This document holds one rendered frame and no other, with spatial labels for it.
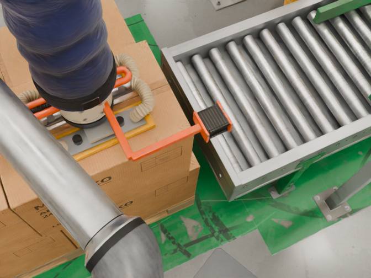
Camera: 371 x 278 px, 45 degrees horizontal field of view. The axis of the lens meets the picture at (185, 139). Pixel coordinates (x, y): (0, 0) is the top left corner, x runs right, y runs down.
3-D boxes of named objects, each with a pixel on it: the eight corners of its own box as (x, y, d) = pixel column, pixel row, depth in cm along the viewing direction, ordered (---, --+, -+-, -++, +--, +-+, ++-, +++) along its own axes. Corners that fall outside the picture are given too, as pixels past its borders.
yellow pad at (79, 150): (142, 102, 148) (142, 94, 143) (155, 127, 144) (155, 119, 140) (43, 144, 140) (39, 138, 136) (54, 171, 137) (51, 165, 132)
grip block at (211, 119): (217, 108, 136) (218, 100, 131) (231, 131, 133) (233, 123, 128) (192, 119, 134) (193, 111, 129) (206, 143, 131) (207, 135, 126)
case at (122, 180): (149, 96, 195) (146, 39, 158) (189, 175, 181) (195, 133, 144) (12, 148, 182) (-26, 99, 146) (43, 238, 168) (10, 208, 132)
